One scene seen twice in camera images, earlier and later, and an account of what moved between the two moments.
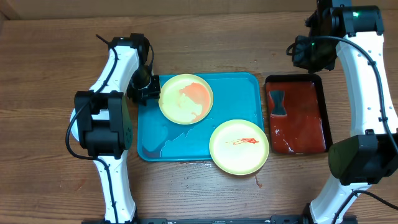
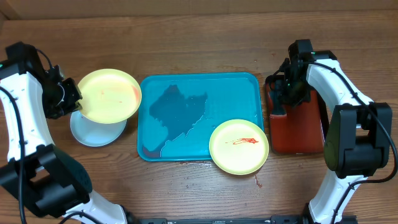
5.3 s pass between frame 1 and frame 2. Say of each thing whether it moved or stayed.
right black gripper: moved
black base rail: stayed
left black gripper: moved
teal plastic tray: stayed
